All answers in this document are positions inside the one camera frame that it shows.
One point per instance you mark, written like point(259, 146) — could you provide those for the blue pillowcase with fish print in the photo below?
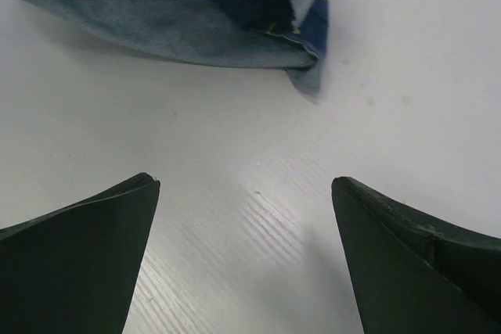
point(290, 35)

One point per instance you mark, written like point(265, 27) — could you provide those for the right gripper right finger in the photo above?
point(412, 272)

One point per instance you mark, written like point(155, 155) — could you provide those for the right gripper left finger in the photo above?
point(74, 270)

